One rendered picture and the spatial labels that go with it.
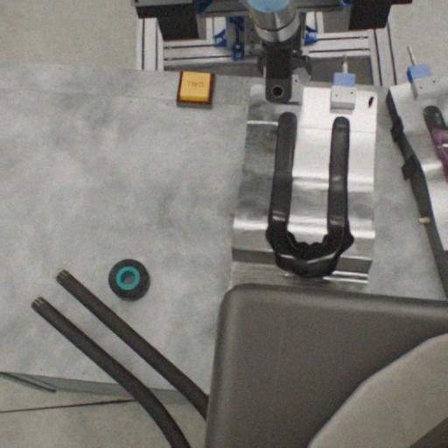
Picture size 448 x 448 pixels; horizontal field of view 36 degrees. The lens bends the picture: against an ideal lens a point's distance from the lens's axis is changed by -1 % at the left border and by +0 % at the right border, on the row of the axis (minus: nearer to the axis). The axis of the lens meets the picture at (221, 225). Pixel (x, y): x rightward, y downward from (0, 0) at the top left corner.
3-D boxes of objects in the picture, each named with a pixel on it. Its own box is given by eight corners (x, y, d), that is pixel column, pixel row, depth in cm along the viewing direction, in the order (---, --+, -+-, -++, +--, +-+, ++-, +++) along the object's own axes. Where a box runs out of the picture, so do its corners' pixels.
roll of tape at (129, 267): (143, 257, 141) (140, 253, 138) (156, 293, 138) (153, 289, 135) (106, 271, 140) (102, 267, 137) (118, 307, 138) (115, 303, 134)
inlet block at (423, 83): (395, 55, 150) (400, 41, 145) (417, 51, 150) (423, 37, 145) (412, 107, 146) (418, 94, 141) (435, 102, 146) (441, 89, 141)
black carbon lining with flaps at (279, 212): (276, 115, 142) (278, 92, 133) (355, 122, 141) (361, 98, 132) (262, 277, 131) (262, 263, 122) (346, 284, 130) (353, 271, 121)
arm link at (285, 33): (295, 31, 112) (246, 32, 114) (297, 45, 116) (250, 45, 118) (297, -10, 113) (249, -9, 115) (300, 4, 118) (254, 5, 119)
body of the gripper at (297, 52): (307, 30, 129) (301, -4, 118) (304, 72, 128) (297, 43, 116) (267, 31, 131) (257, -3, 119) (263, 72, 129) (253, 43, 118)
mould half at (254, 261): (251, 104, 151) (250, 71, 139) (370, 113, 149) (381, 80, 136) (227, 328, 135) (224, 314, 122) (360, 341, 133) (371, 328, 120)
